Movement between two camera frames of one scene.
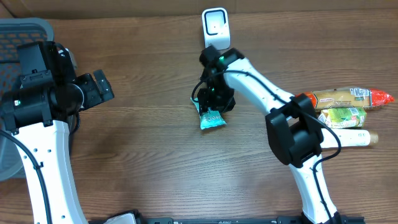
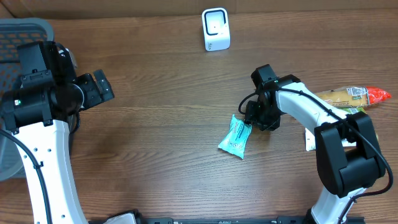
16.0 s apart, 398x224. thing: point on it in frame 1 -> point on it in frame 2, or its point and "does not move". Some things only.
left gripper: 96,95 does not move
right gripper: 209,103 -> 253,118
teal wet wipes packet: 209,119 -> 235,141
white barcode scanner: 216,27 does not move
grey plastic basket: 14,32 does not move
